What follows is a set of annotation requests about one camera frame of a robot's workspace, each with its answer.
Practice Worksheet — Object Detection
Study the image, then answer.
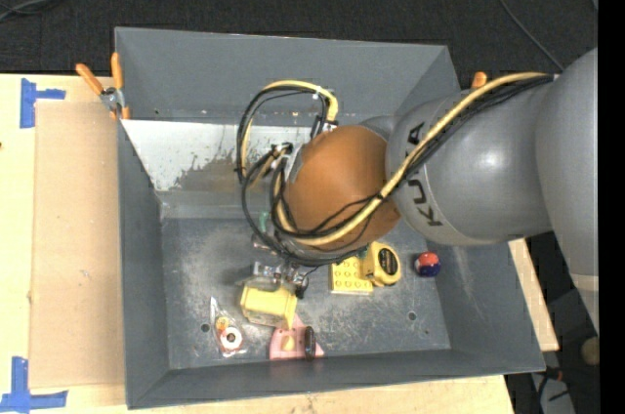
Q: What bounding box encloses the pink flat toy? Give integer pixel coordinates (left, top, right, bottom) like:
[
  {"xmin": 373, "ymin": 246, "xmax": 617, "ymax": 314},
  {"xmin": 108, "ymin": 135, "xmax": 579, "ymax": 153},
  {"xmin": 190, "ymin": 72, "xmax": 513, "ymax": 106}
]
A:
[{"xmin": 268, "ymin": 312, "xmax": 325, "ymax": 361}]

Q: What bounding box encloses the brown cardboard board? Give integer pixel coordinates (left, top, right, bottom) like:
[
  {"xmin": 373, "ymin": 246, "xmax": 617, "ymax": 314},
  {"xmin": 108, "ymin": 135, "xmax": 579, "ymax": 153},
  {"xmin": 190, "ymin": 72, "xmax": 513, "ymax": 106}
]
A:
[{"xmin": 26, "ymin": 100, "xmax": 126, "ymax": 392}]

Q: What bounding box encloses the grey metal bin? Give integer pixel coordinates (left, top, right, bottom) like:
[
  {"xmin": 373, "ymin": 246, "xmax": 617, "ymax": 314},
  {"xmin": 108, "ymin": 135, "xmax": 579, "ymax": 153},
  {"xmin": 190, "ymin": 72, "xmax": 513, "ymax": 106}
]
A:
[{"xmin": 112, "ymin": 25, "xmax": 548, "ymax": 409}]

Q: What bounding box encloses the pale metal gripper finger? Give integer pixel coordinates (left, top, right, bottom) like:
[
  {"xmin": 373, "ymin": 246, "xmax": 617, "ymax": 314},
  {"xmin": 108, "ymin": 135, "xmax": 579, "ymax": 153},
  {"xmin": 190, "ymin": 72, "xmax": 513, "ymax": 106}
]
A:
[
  {"xmin": 281, "ymin": 267, "xmax": 304, "ymax": 290},
  {"xmin": 235, "ymin": 261, "xmax": 283, "ymax": 288}
]

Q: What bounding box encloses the clear packet with rings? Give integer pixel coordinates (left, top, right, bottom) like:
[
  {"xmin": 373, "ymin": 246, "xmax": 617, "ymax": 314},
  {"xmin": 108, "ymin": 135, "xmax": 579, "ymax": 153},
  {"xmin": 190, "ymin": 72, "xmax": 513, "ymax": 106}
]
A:
[{"xmin": 209, "ymin": 296, "xmax": 249, "ymax": 359}]

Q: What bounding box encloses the yellow box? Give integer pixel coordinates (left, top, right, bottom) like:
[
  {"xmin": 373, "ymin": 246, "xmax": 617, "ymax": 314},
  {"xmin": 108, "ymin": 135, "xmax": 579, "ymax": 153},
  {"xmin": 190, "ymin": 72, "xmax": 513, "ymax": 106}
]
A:
[{"xmin": 239, "ymin": 282, "xmax": 299, "ymax": 328}]

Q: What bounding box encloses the red white blue ball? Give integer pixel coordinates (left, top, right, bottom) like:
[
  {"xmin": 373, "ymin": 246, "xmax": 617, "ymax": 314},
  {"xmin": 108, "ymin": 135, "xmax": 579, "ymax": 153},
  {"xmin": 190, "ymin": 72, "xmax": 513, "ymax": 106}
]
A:
[{"xmin": 413, "ymin": 250, "xmax": 442, "ymax": 278}]

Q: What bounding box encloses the yellow studded building brick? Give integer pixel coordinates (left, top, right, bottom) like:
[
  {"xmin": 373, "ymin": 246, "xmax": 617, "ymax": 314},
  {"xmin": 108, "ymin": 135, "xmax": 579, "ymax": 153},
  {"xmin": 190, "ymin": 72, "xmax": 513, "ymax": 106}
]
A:
[{"xmin": 328, "ymin": 255, "xmax": 375, "ymax": 295}]

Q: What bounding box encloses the dark brown small cylinder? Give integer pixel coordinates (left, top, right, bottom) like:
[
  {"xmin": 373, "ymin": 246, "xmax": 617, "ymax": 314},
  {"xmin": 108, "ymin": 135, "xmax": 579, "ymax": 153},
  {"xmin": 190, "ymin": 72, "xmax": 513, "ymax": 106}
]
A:
[{"xmin": 302, "ymin": 325, "xmax": 318, "ymax": 362}]

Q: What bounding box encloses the yellow tape measure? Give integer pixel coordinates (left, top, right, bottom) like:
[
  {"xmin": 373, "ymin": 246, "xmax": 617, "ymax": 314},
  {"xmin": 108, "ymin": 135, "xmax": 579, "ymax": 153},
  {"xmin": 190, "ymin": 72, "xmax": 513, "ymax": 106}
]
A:
[{"xmin": 359, "ymin": 241, "xmax": 403, "ymax": 288}]

